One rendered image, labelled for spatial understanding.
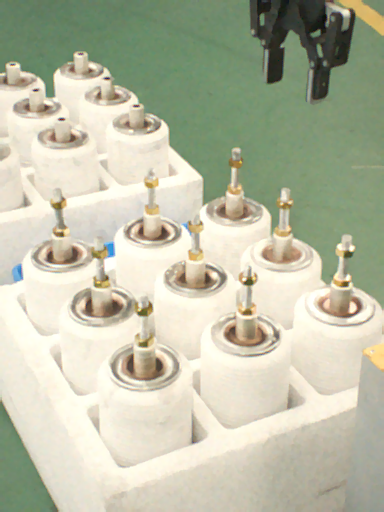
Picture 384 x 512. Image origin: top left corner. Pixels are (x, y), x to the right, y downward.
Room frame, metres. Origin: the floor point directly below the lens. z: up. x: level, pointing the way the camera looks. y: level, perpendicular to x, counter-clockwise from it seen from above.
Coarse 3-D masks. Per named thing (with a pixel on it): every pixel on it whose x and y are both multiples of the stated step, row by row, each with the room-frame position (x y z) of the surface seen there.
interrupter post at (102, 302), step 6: (96, 288) 0.84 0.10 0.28; (108, 288) 0.84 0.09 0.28; (96, 294) 0.83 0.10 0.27; (102, 294) 0.83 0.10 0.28; (108, 294) 0.84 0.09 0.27; (96, 300) 0.83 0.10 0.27; (102, 300) 0.83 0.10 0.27; (108, 300) 0.84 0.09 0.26; (96, 306) 0.84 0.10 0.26; (102, 306) 0.83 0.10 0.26; (108, 306) 0.84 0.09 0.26; (96, 312) 0.84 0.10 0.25; (102, 312) 0.83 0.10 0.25
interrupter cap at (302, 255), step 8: (264, 240) 0.98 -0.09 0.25; (272, 240) 0.98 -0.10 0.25; (296, 240) 0.98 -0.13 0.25; (256, 248) 0.96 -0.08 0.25; (264, 248) 0.96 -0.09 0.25; (272, 248) 0.97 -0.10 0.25; (296, 248) 0.97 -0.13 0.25; (304, 248) 0.96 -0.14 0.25; (256, 256) 0.95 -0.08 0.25; (264, 256) 0.95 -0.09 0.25; (272, 256) 0.95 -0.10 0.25; (296, 256) 0.95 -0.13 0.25; (304, 256) 0.95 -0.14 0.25; (312, 256) 0.94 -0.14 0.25; (264, 264) 0.93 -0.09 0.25; (272, 264) 0.93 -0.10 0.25; (280, 264) 0.93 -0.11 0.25; (288, 264) 0.93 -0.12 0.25; (296, 264) 0.93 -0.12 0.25; (304, 264) 0.93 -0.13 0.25; (280, 272) 0.92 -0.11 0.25; (288, 272) 0.92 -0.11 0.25
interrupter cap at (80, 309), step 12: (120, 288) 0.88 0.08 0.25; (72, 300) 0.85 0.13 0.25; (84, 300) 0.85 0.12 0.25; (120, 300) 0.85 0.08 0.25; (132, 300) 0.85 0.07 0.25; (72, 312) 0.83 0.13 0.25; (84, 312) 0.83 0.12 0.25; (108, 312) 0.83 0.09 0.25; (120, 312) 0.83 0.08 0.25; (132, 312) 0.83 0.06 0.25; (84, 324) 0.81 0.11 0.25; (96, 324) 0.81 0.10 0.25; (108, 324) 0.81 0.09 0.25
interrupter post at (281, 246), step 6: (276, 240) 0.95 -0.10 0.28; (282, 240) 0.94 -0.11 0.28; (288, 240) 0.94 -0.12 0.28; (276, 246) 0.95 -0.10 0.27; (282, 246) 0.94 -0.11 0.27; (288, 246) 0.94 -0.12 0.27; (276, 252) 0.94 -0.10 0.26; (282, 252) 0.94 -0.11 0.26; (288, 252) 0.94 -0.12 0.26; (276, 258) 0.94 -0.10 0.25; (282, 258) 0.94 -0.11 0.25
